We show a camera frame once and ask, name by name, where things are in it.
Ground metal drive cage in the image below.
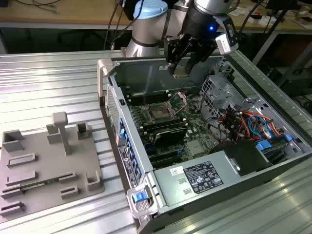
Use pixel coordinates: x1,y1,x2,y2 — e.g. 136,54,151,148
198,74,244,120

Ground white wrist camera black mount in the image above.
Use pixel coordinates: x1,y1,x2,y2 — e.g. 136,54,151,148
215,16,239,56

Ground blue cable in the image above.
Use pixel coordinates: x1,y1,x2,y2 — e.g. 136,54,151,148
247,114,273,140

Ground grey power supply unit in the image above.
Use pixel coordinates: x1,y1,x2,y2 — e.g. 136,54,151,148
153,150,242,209

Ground wooden desk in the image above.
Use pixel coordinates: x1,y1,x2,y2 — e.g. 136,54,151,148
0,0,312,34

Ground open grey PC case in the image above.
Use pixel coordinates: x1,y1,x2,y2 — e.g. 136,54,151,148
97,50,312,234

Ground green motherboard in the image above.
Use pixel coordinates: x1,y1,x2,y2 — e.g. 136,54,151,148
121,84,220,169

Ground blue case latch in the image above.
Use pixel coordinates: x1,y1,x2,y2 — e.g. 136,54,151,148
132,192,148,203

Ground small white box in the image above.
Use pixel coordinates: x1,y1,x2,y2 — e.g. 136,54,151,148
246,14,267,26

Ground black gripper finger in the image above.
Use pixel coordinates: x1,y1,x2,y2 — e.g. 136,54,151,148
165,35,190,75
186,41,217,74

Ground green RAM stick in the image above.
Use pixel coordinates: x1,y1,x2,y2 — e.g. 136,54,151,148
20,178,60,192

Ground grey parts rack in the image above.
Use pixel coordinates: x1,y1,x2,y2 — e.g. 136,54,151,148
0,111,106,223

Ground black graphics card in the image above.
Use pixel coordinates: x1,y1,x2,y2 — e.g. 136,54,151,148
153,126,188,147

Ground silver chipset heatsink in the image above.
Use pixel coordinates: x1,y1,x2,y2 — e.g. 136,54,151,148
186,140,204,156

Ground black RAM stick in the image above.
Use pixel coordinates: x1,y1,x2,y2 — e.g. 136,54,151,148
140,116,187,129
143,122,189,135

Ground orange wire bundle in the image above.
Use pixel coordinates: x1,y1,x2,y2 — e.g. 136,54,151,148
237,111,286,137

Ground black fan shroud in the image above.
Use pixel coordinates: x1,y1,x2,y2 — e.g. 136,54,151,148
211,140,273,177

